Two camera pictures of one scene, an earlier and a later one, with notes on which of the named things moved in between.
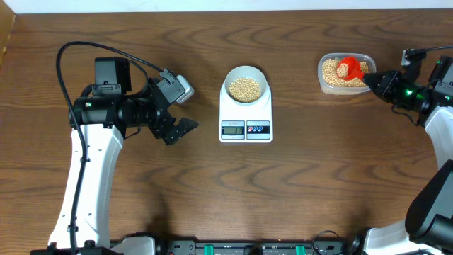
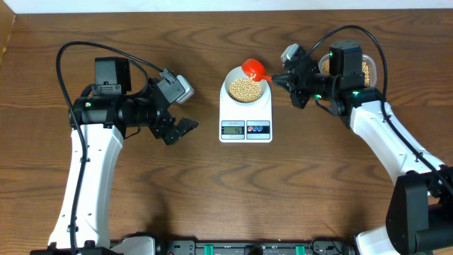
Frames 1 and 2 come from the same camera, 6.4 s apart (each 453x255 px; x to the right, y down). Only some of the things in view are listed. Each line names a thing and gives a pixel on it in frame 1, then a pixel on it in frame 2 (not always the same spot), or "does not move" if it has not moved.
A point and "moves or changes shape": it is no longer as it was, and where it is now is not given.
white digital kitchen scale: (245, 124) does not move
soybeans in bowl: (245, 89) does not move
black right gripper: (391, 78) to (291, 82)
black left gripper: (160, 129) does not move
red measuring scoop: (349, 68) moves or changes shape
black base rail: (240, 247) does not move
